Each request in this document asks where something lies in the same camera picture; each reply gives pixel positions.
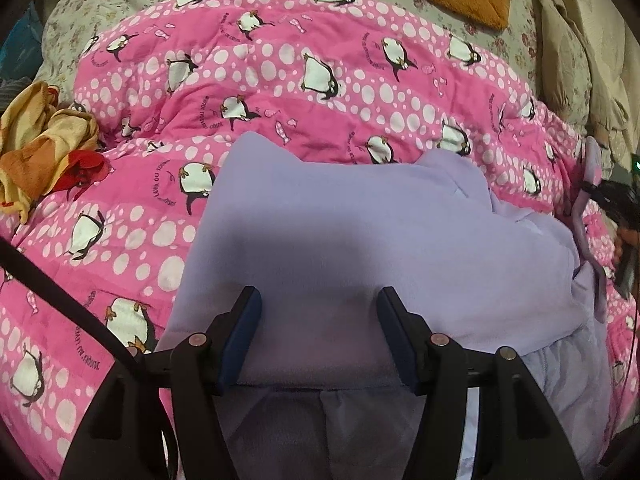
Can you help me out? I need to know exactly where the lavender fleece garment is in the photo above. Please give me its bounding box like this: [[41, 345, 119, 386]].
[[155, 130, 613, 480]]

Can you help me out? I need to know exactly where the blue plastic bag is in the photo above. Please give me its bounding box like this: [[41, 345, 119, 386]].
[[0, 2, 43, 81]]

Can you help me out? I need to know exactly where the beige jacket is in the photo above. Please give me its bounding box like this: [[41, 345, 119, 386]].
[[510, 0, 636, 161]]

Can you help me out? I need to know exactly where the person's right hand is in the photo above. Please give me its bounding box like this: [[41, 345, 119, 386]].
[[615, 227, 633, 273]]

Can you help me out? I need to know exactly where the yellow orange crumpled cloth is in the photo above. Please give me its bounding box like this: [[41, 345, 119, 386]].
[[0, 82, 108, 226]]

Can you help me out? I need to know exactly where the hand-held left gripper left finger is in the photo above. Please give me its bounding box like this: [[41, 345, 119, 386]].
[[62, 286, 262, 480]]

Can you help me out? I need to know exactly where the pink penguin print blanket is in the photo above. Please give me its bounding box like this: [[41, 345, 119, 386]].
[[0, 0, 640, 480]]

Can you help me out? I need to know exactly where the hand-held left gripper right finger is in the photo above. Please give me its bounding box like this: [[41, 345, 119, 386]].
[[377, 286, 583, 480]]

